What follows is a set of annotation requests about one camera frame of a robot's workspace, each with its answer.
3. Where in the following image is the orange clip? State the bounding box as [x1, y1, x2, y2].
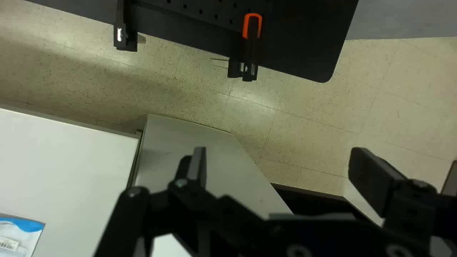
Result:
[240, 12, 265, 42]

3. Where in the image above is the black perforated panel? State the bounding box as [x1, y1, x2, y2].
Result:
[27, 0, 362, 85]

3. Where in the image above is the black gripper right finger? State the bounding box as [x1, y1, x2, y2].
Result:
[349, 148, 457, 257]

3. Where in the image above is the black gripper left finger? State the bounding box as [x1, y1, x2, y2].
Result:
[93, 146, 262, 257]

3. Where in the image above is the black clamp bracket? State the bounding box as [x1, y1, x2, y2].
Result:
[226, 38, 262, 83]
[113, 22, 140, 53]

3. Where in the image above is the blue white packet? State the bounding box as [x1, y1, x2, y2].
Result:
[0, 213, 47, 257]

